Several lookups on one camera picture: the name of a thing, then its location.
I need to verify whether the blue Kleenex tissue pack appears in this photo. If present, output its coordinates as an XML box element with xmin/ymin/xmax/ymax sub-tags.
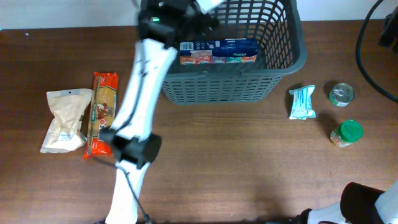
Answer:
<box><xmin>179</xmin><ymin>38</ymin><xmax>259</xmax><ymax>65</ymax></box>

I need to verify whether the silver tin can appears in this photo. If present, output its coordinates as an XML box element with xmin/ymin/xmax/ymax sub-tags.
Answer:
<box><xmin>328</xmin><ymin>83</ymin><xmax>354</xmax><ymax>107</ymax></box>

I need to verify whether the green lid glass jar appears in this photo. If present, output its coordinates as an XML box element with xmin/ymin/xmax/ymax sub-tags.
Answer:
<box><xmin>330</xmin><ymin>119</ymin><xmax>363</xmax><ymax>147</ymax></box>

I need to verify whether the orange spaghetti packet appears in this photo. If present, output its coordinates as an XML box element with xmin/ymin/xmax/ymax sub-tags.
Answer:
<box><xmin>83</xmin><ymin>72</ymin><xmax>119</xmax><ymax>159</ymax></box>

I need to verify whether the light teal wipes packet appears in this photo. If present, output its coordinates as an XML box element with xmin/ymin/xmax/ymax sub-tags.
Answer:
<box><xmin>289</xmin><ymin>85</ymin><xmax>316</xmax><ymax>120</ymax></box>

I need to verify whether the beige powder pouch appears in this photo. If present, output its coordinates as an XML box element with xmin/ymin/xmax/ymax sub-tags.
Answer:
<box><xmin>40</xmin><ymin>88</ymin><xmax>93</xmax><ymax>153</ymax></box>

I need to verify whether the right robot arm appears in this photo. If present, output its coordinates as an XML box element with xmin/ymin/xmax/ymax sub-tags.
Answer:
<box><xmin>267</xmin><ymin>0</ymin><xmax>397</xmax><ymax>224</ymax></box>

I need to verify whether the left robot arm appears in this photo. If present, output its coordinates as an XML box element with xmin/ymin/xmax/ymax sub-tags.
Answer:
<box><xmin>99</xmin><ymin>0</ymin><xmax>221</xmax><ymax>223</ymax></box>

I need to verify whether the grey plastic shopping basket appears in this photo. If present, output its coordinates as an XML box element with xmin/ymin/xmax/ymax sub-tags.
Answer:
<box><xmin>137</xmin><ymin>0</ymin><xmax>308</xmax><ymax>106</ymax></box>

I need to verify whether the right black cable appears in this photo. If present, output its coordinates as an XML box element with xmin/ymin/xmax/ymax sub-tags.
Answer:
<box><xmin>355</xmin><ymin>0</ymin><xmax>398</xmax><ymax>104</ymax></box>

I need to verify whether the black cable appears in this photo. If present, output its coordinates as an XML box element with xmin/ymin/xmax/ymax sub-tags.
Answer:
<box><xmin>355</xmin><ymin>0</ymin><xmax>398</xmax><ymax>104</ymax></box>
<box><xmin>93</xmin><ymin>40</ymin><xmax>155</xmax><ymax>224</ymax></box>

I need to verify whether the left black cable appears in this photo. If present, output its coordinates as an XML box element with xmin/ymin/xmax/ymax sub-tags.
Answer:
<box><xmin>93</xmin><ymin>40</ymin><xmax>155</xmax><ymax>224</ymax></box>

